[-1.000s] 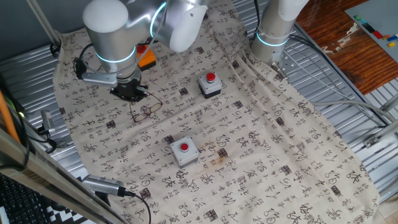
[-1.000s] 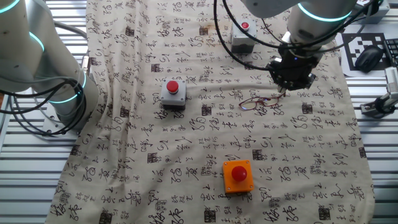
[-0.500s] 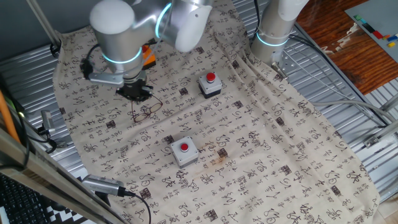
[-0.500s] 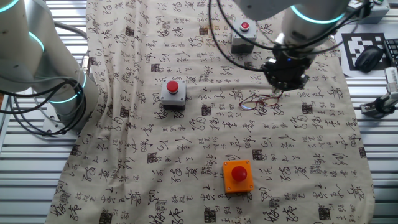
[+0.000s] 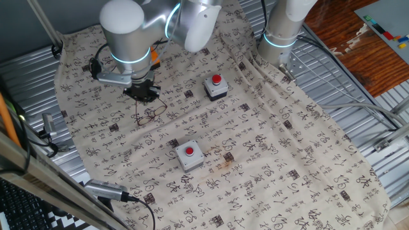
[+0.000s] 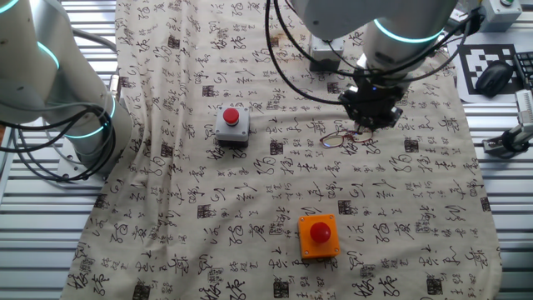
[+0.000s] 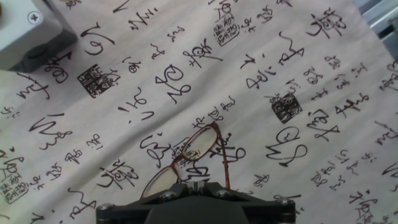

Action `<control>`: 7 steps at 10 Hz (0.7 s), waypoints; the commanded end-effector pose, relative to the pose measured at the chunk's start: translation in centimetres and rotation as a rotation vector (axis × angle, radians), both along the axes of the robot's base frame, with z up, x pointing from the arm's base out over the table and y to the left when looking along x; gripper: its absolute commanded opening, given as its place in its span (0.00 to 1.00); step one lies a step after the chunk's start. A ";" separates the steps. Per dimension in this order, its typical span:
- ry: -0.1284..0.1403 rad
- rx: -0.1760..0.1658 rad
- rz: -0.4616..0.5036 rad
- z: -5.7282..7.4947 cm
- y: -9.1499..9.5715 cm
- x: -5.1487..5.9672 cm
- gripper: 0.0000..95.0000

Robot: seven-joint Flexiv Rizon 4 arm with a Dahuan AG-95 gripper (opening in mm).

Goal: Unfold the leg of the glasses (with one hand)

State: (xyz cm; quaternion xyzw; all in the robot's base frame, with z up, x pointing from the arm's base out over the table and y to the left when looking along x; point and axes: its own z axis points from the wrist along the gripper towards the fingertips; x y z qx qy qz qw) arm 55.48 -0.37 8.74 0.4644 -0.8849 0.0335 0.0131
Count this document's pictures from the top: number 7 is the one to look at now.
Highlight beige calligraphy print tablecloth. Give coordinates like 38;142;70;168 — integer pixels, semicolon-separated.
0;0;398;224

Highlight brown thin-frame glasses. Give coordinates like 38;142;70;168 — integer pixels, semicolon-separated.
139;121;231;200

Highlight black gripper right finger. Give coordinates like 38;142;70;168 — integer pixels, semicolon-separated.
196;180;297;224

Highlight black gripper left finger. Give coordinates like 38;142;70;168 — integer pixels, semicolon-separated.
96;180;197;224

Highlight grey box flat red button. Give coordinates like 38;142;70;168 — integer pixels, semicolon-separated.
0;0;78;74

